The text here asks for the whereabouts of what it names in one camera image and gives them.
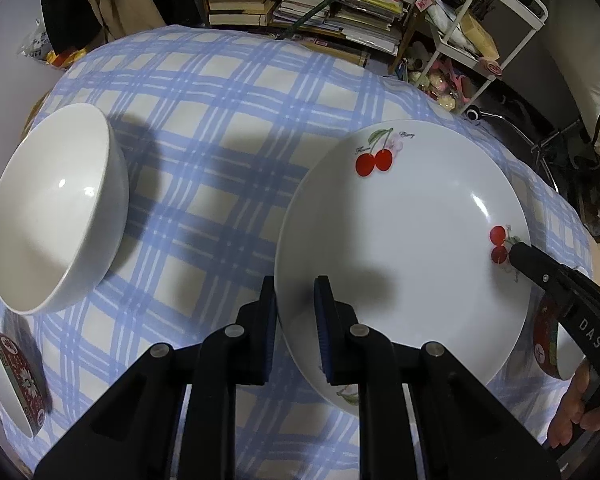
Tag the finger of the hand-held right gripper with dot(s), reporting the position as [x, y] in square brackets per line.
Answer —
[530, 265]

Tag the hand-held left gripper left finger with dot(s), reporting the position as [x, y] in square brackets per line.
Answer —
[272, 345]

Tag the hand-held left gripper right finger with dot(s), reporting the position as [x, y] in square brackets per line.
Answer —
[325, 340]

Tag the small red patterned bowl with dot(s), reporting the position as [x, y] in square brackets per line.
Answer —
[545, 345]

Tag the white cherry print plate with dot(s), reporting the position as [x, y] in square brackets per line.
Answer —
[345, 400]
[405, 240]

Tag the plain white bowl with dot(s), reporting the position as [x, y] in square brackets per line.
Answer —
[55, 220]

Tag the small bowl with red seal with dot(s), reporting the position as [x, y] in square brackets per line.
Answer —
[15, 375]

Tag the person's right hand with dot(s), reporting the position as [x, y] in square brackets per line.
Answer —
[565, 420]

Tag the black metal stand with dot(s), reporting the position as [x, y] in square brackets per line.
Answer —
[545, 145]

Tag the pink round container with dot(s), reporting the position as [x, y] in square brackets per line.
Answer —
[492, 67]

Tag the pile of pink toys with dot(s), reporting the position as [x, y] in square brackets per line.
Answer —
[440, 82]

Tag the white duvet with black zipper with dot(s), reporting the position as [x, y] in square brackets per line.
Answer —
[580, 35]

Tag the yellow box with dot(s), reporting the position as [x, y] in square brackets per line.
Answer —
[480, 35]

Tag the blue plaid cloth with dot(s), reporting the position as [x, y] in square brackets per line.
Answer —
[205, 110]

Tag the white utility cart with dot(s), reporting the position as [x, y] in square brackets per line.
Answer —
[542, 10]

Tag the yellow wooden shelf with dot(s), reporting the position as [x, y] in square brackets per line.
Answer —
[409, 40]

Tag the white pouch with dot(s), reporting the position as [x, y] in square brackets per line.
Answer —
[447, 22]

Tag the pink tag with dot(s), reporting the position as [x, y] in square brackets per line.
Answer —
[423, 2]

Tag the pile of magazines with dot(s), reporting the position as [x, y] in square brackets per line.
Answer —
[360, 15]

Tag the dark green pole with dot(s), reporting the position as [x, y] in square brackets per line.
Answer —
[330, 4]

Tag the yellow red packet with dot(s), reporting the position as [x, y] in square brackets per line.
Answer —
[67, 57]

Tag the beige coat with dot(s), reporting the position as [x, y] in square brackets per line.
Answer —
[125, 0]

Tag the white printed plastic bag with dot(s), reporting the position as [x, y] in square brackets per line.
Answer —
[37, 40]

